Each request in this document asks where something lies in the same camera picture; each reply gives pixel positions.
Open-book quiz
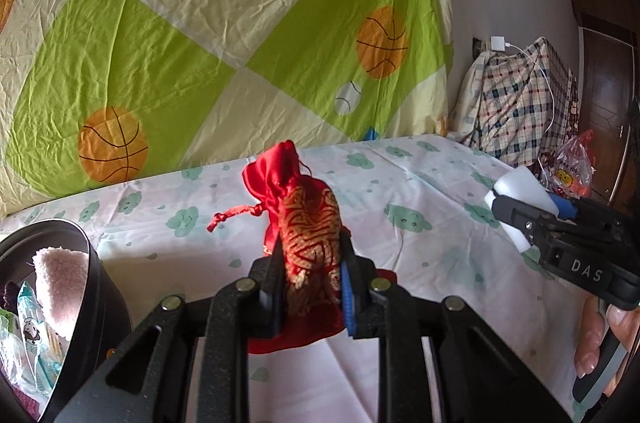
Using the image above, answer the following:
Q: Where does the pink-edged white knitted cloth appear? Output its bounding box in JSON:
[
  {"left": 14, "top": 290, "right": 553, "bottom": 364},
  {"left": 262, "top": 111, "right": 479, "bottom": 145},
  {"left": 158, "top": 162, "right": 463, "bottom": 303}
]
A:
[{"left": 18, "top": 394, "right": 40, "bottom": 421}]

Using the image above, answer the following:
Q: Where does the green cream sports-print sheet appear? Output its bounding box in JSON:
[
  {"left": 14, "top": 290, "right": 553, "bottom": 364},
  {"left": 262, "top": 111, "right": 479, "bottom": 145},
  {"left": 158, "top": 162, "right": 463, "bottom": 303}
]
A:
[{"left": 1, "top": 0, "right": 454, "bottom": 215}]

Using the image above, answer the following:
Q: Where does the plaid checked storage bag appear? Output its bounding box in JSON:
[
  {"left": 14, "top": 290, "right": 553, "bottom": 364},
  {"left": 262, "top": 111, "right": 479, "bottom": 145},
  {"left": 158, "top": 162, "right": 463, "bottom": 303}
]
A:
[{"left": 448, "top": 36, "right": 578, "bottom": 168}]

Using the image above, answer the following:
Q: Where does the clear plastic bag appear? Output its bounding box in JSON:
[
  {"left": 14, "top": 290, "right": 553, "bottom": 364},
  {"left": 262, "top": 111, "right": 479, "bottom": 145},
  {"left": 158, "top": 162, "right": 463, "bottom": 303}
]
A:
[{"left": 1, "top": 309, "right": 36, "bottom": 396}]

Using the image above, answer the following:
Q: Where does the red gold drawstring pouch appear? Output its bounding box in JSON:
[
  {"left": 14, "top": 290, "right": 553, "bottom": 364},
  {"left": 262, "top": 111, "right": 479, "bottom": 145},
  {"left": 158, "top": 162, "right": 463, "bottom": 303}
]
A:
[{"left": 205, "top": 140, "right": 385, "bottom": 354}]

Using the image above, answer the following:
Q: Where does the person's right hand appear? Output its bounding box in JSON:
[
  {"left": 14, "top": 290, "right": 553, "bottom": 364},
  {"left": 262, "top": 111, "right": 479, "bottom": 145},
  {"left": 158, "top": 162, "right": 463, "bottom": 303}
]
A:
[{"left": 574, "top": 294, "right": 639, "bottom": 379}]

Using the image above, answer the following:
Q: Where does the purple velvet scrunchie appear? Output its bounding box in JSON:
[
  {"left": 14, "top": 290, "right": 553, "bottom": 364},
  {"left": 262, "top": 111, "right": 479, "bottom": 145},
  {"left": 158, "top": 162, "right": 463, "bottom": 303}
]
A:
[{"left": 2, "top": 281, "right": 20, "bottom": 313}]

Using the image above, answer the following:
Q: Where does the cloud-print white tablecloth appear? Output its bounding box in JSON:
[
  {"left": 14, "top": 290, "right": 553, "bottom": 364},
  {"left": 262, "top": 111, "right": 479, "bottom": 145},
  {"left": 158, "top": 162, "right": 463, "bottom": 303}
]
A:
[{"left": 1, "top": 135, "right": 584, "bottom": 422}]

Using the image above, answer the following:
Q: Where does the white charger plug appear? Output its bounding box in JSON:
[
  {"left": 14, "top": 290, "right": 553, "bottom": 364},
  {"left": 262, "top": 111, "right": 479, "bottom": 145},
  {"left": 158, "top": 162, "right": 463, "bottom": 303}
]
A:
[{"left": 489, "top": 35, "right": 506, "bottom": 53}]

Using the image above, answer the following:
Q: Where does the teal white wet-wipe packet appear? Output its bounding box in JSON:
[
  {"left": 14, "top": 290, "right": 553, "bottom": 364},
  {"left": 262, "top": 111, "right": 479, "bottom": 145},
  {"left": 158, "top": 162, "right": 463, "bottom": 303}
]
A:
[{"left": 17, "top": 282, "right": 65, "bottom": 396}]

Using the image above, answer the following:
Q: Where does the white charger cable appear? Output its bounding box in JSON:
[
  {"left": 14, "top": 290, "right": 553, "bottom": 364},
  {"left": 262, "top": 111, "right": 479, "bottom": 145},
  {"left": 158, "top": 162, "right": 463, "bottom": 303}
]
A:
[{"left": 504, "top": 42, "right": 558, "bottom": 140}]

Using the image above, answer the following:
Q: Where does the red plastic snack bag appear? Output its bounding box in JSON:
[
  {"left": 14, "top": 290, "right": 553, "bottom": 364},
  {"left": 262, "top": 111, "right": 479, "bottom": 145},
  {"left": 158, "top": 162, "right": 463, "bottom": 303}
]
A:
[{"left": 541, "top": 128, "right": 594, "bottom": 199}]

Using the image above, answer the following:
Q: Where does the round black metal tin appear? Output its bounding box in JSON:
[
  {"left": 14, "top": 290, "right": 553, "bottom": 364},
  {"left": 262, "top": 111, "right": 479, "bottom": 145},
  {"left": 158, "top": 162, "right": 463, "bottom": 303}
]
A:
[{"left": 1, "top": 218, "right": 131, "bottom": 422}]

